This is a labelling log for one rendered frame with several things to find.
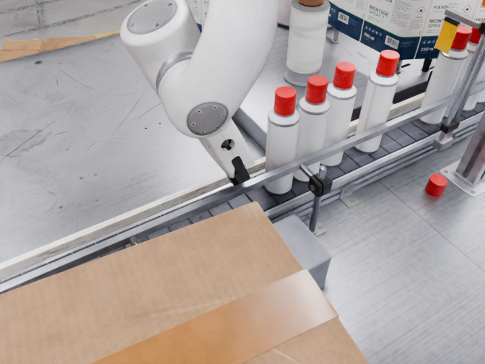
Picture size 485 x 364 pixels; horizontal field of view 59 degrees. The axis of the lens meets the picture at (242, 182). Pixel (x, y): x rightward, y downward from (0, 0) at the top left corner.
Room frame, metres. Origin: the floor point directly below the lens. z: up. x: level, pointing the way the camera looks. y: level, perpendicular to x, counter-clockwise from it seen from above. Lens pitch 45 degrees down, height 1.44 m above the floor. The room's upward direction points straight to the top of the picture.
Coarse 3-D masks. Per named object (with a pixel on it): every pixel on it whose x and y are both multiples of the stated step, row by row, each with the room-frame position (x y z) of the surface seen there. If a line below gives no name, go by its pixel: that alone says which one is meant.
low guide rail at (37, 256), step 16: (416, 96) 0.80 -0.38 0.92; (400, 112) 0.76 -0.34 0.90; (352, 128) 0.69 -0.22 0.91; (256, 160) 0.59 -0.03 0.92; (224, 176) 0.54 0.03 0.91; (176, 192) 0.51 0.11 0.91; (192, 192) 0.51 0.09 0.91; (144, 208) 0.47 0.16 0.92; (160, 208) 0.48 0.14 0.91; (112, 224) 0.44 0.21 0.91; (128, 224) 0.45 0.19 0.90; (64, 240) 0.40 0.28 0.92; (80, 240) 0.41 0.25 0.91; (32, 256) 0.37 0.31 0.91; (48, 256) 0.38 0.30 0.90; (0, 272) 0.35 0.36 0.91
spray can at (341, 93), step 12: (336, 72) 0.62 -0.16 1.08; (348, 72) 0.61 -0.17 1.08; (336, 84) 0.62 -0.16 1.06; (348, 84) 0.61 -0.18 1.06; (336, 96) 0.61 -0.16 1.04; (348, 96) 0.61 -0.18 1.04; (336, 108) 0.61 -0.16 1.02; (348, 108) 0.61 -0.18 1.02; (336, 120) 0.61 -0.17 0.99; (348, 120) 0.61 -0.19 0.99; (336, 132) 0.60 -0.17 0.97; (324, 144) 0.61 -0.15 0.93; (336, 156) 0.61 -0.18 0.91
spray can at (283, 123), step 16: (288, 96) 0.54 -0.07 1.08; (272, 112) 0.55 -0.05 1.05; (288, 112) 0.54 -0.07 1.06; (272, 128) 0.54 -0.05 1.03; (288, 128) 0.53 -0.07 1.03; (272, 144) 0.54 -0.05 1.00; (288, 144) 0.53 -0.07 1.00; (272, 160) 0.53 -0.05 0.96; (288, 160) 0.53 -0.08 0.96; (288, 176) 0.53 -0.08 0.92; (272, 192) 0.53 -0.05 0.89; (288, 192) 0.54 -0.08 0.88
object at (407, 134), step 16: (464, 112) 0.79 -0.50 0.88; (480, 112) 0.79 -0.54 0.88; (400, 128) 0.73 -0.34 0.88; (416, 128) 0.73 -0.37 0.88; (432, 128) 0.73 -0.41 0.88; (384, 144) 0.67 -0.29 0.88; (400, 144) 0.68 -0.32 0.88; (352, 160) 0.63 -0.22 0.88; (368, 160) 0.63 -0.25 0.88; (256, 176) 0.58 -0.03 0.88; (336, 176) 0.58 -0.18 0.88; (256, 192) 0.54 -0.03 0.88; (304, 192) 0.54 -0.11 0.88; (224, 208) 0.50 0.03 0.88; (176, 224) 0.46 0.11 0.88; (144, 240) 0.43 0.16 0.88; (64, 256) 0.40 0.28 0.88
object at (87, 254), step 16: (448, 96) 0.73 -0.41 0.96; (416, 112) 0.67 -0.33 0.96; (432, 112) 0.69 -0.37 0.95; (384, 128) 0.62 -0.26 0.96; (336, 144) 0.58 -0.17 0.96; (352, 144) 0.59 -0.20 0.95; (304, 160) 0.53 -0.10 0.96; (320, 160) 0.55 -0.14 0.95; (272, 176) 0.50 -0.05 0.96; (224, 192) 0.46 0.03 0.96; (240, 192) 0.47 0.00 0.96; (192, 208) 0.43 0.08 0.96; (208, 208) 0.44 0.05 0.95; (144, 224) 0.40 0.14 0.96; (160, 224) 0.40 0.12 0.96; (112, 240) 0.37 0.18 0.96; (80, 256) 0.34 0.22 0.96; (96, 256) 0.35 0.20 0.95; (32, 272) 0.31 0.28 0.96; (48, 272) 0.32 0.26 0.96; (0, 288) 0.29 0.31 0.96; (16, 288) 0.29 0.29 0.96
